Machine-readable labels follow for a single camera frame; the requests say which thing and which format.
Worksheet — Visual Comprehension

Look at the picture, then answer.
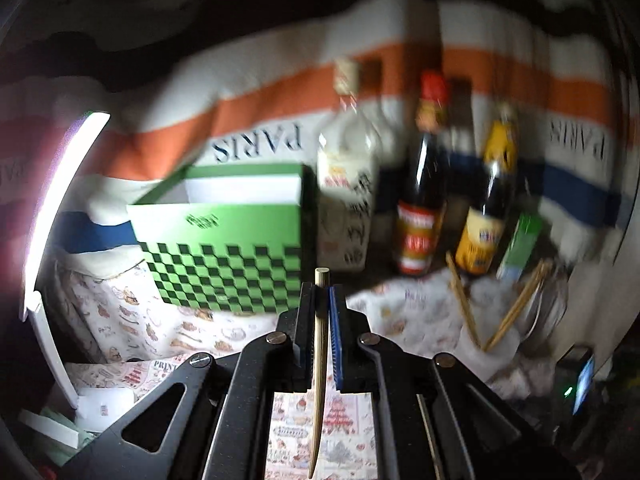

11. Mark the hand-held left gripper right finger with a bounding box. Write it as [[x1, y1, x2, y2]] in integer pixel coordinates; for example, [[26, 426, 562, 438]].
[[326, 284, 558, 480]]

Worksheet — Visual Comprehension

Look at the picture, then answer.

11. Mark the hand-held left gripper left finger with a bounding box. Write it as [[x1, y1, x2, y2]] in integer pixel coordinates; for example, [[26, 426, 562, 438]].
[[59, 282, 317, 480]]

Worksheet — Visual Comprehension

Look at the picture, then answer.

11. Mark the single tapered bamboo chopstick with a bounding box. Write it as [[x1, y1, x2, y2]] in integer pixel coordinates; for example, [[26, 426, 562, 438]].
[[307, 268, 332, 478]]

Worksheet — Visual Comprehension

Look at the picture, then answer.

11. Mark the translucent plastic cup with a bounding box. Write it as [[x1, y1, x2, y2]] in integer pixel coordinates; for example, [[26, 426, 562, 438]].
[[457, 325, 521, 401]]

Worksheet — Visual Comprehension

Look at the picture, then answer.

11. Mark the bunch of bamboo chopsticks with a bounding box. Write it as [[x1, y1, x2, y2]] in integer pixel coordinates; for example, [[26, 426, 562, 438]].
[[445, 252, 555, 353]]

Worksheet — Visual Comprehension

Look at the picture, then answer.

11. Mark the green checkered box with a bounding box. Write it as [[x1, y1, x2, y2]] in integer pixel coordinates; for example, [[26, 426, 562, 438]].
[[126, 162, 318, 313]]

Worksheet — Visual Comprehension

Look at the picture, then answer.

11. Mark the green drink carton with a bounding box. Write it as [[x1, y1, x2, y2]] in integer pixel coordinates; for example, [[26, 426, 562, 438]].
[[495, 212, 546, 283]]

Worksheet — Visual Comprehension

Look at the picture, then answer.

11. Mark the clear cooking wine bottle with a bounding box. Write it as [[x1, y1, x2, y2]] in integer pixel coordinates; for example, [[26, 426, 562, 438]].
[[316, 57, 383, 273]]

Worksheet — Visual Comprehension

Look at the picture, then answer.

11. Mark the dark sauce bottle red cap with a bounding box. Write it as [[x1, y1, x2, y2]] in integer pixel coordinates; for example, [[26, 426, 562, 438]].
[[392, 71, 451, 276]]

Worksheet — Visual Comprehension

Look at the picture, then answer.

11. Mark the white bear heart printed cloth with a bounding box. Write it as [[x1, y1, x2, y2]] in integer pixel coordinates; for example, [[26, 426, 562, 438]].
[[52, 255, 501, 366]]

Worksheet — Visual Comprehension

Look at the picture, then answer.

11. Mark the dark sauce bottle yellow label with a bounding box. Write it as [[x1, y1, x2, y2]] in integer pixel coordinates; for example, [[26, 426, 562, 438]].
[[454, 105, 521, 276]]

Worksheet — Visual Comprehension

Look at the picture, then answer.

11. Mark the orange blue striped cloth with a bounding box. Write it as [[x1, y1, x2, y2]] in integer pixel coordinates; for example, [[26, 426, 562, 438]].
[[0, 0, 631, 261]]

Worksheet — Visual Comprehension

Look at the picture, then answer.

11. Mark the pale green patterned box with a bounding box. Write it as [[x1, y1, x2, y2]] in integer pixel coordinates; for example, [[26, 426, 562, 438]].
[[17, 405, 83, 466]]

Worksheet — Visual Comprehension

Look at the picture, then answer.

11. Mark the white LED desk lamp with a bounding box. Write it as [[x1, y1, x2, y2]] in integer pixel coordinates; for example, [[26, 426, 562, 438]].
[[19, 111, 143, 433]]

